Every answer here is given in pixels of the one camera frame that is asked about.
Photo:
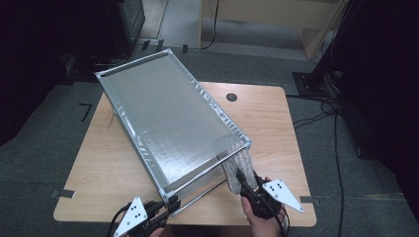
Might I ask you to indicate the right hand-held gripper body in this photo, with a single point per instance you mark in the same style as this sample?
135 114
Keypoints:
260 204

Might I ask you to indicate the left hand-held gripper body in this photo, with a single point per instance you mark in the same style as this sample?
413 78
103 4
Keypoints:
135 214

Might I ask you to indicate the person's left hand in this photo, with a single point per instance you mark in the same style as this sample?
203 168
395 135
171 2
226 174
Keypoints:
157 233

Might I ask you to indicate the light wooden cabinet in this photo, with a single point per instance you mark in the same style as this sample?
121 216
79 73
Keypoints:
263 13

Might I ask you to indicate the black flat stand base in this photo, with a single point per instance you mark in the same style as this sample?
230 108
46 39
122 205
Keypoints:
85 72

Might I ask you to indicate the grey tape strip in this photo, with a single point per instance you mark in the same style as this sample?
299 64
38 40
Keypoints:
308 199
64 194

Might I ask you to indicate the grey fluffy cloth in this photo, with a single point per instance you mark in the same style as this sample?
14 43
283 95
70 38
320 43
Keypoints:
242 164

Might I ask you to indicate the silver two-tier metal rack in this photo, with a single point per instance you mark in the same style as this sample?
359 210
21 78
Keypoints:
171 125

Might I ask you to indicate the black stand with pole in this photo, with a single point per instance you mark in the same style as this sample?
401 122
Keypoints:
311 82

